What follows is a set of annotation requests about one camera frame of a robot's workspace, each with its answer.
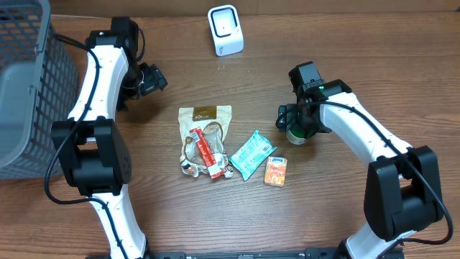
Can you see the orange small carton box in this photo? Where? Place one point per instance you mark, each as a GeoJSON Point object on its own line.
{"type": "Point", "coordinates": [275, 171]}

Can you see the grey plastic mesh basket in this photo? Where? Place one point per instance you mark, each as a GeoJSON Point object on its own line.
{"type": "Point", "coordinates": [38, 85]}

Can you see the teal orange snack packet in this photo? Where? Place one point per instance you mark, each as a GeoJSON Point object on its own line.
{"type": "Point", "coordinates": [252, 154]}

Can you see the white barcode scanner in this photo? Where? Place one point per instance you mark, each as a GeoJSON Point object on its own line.
{"type": "Point", "coordinates": [226, 30]}

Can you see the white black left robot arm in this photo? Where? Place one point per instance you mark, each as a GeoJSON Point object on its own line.
{"type": "Point", "coordinates": [90, 149]}

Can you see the red snack bar packet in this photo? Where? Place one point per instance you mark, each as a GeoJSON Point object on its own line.
{"type": "Point", "coordinates": [211, 150]}

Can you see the green lid white jar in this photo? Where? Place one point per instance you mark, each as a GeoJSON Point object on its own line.
{"type": "Point", "coordinates": [297, 136]}

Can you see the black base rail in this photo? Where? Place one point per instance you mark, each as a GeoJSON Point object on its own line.
{"type": "Point", "coordinates": [248, 255]}

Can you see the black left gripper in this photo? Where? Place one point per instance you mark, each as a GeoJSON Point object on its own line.
{"type": "Point", "coordinates": [154, 79]}

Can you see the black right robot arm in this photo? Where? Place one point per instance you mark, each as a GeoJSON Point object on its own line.
{"type": "Point", "coordinates": [403, 189]}

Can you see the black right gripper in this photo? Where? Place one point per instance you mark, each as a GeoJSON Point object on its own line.
{"type": "Point", "coordinates": [287, 119]}

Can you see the beige brown snack pouch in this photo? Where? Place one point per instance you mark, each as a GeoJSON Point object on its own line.
{"type": "Point", "coordinates": [214, 117]}

